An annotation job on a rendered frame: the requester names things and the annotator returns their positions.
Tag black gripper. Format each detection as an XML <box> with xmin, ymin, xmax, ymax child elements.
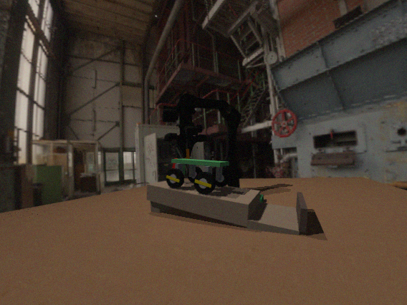
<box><xmin>164</xmin><ymin>121</ymin><xmax>207</xmax><ymax>158</ymax></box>

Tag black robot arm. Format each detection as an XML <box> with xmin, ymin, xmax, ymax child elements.
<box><xmin>163</xmin><ymin>93</ymin><xmax>243</xmax><ymax>188</ymax></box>

